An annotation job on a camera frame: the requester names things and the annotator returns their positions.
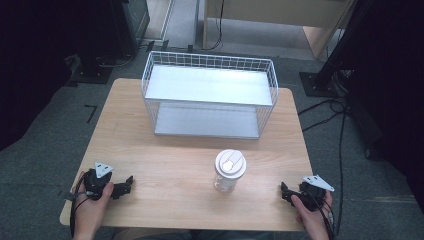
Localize black hanging cable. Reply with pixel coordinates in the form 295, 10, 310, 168
203, 0, 225, 52

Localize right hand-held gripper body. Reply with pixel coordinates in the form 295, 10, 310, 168
297, 174, 336, 212

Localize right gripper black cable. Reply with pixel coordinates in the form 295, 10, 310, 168
309, 191, 336, 240

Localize black stand base plate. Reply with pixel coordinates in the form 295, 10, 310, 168
69, 55, 115, 85
298, 70, 349, 99

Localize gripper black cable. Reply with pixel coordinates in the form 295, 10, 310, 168
64, 173, 92, 238
309, 191, 336, 240

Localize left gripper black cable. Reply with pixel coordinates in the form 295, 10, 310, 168
64, 173, 92, 238

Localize black metal stand pole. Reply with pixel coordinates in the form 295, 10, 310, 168
316, 0, 378, 86

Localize black power strip plugs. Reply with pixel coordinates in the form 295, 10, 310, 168
145, 39, 195, 54

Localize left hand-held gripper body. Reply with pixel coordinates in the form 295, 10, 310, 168
82, 161, 116, 202

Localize person's right hand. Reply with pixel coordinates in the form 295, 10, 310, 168
290, 191, 334, 232

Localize person's left hand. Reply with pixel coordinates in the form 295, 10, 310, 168
72, 171, 115, 232

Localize light wooden desk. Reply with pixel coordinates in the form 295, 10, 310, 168
202, 0, 356, 60

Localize black cabinet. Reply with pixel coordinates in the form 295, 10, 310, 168
109, 0, 151, 58

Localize long black floor cable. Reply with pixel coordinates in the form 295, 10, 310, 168
333, 106, 350, 236

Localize white wire shelf rack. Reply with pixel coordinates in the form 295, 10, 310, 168
140, 50, 280, 141

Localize clear cup with white lid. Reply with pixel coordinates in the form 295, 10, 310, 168
213, 148, 248, 194

